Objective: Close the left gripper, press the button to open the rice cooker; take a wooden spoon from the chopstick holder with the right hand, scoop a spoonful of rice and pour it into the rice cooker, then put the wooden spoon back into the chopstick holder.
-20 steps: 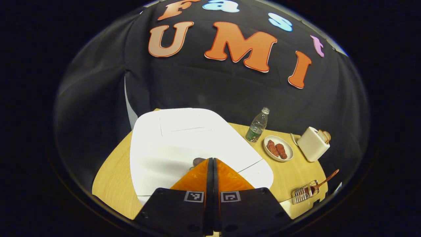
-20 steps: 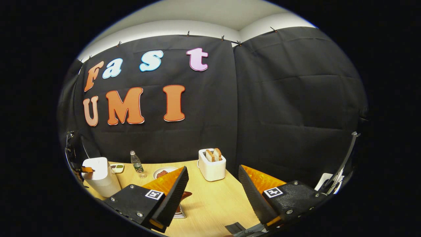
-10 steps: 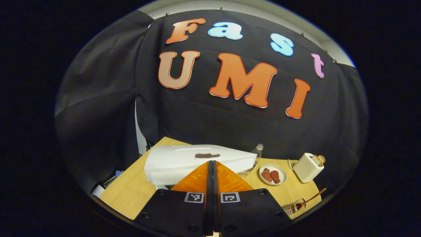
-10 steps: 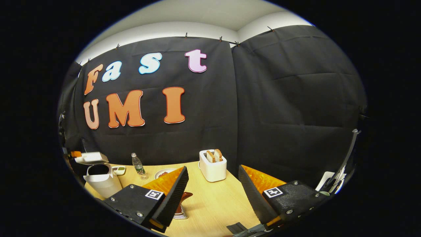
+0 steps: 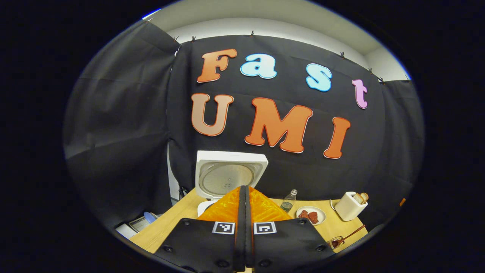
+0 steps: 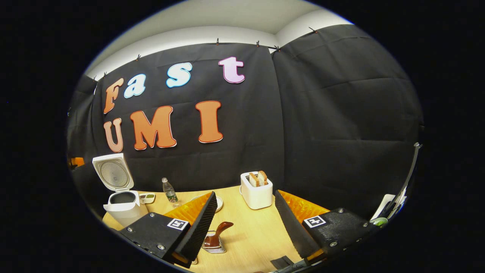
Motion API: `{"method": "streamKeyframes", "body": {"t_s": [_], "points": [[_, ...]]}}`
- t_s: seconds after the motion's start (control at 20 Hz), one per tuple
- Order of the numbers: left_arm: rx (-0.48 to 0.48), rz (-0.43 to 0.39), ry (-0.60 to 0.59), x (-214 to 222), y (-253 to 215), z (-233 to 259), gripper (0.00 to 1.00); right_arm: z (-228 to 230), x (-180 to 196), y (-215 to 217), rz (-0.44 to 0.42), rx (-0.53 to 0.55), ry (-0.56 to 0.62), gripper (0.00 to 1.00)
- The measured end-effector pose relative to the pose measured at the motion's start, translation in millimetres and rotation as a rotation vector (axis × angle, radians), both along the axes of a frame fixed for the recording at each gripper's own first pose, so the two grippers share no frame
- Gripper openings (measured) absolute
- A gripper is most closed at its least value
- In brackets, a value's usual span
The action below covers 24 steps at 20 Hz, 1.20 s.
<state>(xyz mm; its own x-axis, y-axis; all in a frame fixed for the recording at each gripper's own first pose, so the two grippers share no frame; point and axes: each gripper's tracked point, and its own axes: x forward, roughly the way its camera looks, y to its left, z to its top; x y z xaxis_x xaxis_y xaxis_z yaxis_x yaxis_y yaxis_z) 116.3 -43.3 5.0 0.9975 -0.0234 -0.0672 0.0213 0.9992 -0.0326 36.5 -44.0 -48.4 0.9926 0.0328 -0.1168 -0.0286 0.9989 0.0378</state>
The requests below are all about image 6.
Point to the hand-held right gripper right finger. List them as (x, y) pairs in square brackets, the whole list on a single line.
[(293, 227)]

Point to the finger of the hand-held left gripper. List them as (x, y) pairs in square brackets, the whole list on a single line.
[(77, 162)]

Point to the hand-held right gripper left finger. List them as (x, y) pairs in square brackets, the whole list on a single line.
[(201, 227)]

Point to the brown wooden spoon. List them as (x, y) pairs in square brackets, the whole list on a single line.
[(214, 239)]

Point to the white rice cooker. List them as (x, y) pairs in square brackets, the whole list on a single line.
[(125, 214)]

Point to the round white plate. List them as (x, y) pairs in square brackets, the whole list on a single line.
[(219, 203)]

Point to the small black flat object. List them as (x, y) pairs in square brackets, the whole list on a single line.
[(281, 262)]

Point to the clear plastic water bottle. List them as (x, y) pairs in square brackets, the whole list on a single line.
[(170, 193)]

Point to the white toaster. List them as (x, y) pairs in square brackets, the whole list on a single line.
[(257, 197)]

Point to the toast slice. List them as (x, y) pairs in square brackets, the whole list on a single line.
[(254, 179), (263, 177)]

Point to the small white dish green contents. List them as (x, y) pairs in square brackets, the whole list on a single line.
[(147, 198)]

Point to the small green object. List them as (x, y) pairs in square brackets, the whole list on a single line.
[(379, 221)]

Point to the black backdrop cloth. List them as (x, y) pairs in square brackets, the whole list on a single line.
[(265, 121)]

